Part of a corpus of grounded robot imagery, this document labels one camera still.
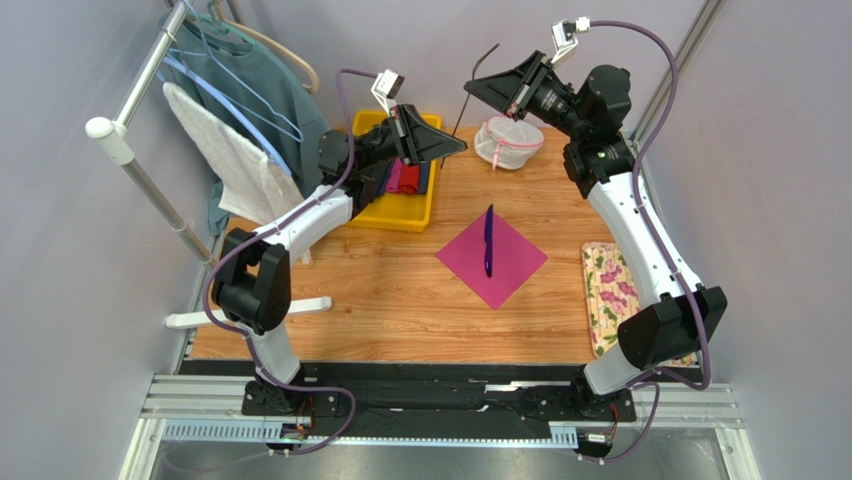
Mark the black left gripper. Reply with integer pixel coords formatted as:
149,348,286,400
355,106,467,174

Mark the pink paper napkin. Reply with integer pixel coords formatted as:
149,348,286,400
436,211,548,310

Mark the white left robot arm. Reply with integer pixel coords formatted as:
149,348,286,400
205,104,467,397

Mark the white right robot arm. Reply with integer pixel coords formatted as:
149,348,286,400
464,52,728,398

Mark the blue rolled napkin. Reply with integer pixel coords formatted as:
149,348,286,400
417,162,432,195

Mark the red rolled napkin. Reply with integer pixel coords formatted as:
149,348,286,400
397,164,421,195

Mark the pink rolled napkin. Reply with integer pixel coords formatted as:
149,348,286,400
384,159,404,193

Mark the white mesh laundry bag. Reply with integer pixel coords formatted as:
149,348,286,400
474,116,545,171

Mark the yellow plastic bin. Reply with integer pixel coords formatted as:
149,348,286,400
346,110,443,233

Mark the white towel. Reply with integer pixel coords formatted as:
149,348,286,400
163,82,304,225

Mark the teal shirt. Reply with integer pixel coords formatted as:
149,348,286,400
163,19,330,224

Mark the blue hanger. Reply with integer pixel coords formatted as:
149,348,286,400
158,21,304,176

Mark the floral tray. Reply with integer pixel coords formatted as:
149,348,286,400
581,240,697,367

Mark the beige hanger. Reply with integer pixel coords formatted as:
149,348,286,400
207,0,321,94

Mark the silver clothes rack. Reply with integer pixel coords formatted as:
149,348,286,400
85,0,333,331

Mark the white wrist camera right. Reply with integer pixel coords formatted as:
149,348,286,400
550,16,591,68

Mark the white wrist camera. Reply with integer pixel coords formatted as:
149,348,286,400
550,16,591,68
371,69,405,114

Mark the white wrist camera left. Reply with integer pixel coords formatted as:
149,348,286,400
371,69,405,114

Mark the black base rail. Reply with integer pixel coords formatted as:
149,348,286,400
241,362,637,440

